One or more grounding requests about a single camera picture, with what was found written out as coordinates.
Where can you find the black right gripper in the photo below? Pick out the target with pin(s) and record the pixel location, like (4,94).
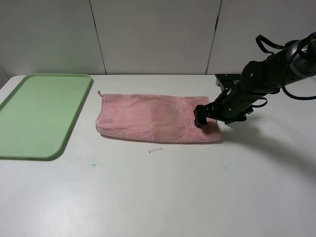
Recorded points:
(228,107)

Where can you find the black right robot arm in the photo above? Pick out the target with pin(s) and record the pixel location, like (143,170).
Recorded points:
(285,64)

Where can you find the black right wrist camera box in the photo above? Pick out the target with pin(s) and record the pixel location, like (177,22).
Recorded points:
(225,81)

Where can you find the pink terry towel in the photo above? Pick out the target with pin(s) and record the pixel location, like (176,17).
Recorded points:
(154,118)

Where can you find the green plastic tray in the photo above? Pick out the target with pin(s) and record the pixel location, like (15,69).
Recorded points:
(38,116)

